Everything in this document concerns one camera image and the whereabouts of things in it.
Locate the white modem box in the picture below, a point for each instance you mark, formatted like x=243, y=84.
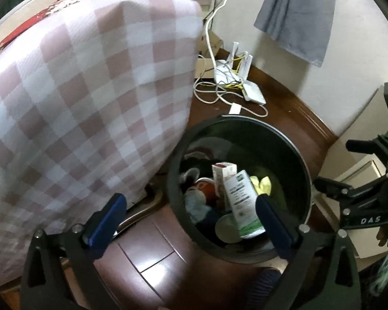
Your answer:
x=252, y=93

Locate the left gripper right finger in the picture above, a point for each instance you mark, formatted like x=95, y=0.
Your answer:
x=279, y=225

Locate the white power adapter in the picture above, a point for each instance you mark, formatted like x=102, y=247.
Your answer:
x=235, y=109

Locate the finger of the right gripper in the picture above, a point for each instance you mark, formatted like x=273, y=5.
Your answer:
x=364, y=147
x=331, y=188

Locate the green milk carton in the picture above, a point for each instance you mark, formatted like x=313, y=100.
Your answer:
x=242, y=197

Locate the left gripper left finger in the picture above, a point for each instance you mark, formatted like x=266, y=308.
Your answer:
x=103, y=224

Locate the yellow fuzzy cloth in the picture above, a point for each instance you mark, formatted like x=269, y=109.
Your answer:
x=263, y=186

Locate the cardboard box on floor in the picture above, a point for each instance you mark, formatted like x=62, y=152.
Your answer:
x=204, y=67

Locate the pink checkered mattress cover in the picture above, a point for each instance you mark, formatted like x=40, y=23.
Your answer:
x=93, y=99

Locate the black round trash bin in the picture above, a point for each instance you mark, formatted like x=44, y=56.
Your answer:
x=260, y=150

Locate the right hand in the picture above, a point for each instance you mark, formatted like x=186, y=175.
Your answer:
x=382, y=236

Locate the red nut milk carton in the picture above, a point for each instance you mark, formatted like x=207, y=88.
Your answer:
x=222, y=171

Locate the white wifi router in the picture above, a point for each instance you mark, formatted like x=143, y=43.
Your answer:
x=234, y=70

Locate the grey curtain right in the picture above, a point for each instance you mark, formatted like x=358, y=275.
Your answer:
x=301, y=27

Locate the red paper cup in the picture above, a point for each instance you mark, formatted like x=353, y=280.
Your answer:
x=207, y=187

